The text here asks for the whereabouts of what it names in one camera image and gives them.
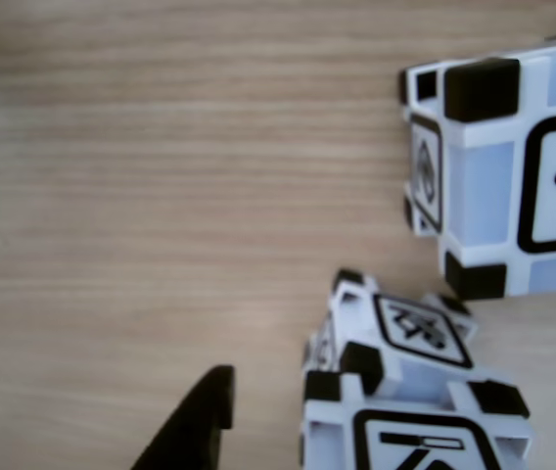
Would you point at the white cube zigzag symbol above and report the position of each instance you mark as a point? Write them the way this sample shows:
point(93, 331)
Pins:
point(493, 186)

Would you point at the white cube check-diamond symbol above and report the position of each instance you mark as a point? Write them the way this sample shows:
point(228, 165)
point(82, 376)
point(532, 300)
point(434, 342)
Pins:
point(430, 440)

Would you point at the white cube crossed-lines symbol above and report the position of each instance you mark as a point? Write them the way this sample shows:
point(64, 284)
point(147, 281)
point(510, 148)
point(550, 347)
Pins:
point(420, 328)

